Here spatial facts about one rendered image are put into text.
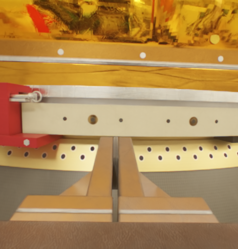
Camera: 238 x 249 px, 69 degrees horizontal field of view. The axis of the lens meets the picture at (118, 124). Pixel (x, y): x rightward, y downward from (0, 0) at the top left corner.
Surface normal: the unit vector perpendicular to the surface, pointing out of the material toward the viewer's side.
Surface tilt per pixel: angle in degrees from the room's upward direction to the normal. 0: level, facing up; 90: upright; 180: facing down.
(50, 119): 90
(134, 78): 90
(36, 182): 62
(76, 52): 90
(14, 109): 90
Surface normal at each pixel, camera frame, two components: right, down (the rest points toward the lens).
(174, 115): 0.13, 0.12
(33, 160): -0.10, -0.37
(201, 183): 0.19, -0.36
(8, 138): -0.15, 0.11
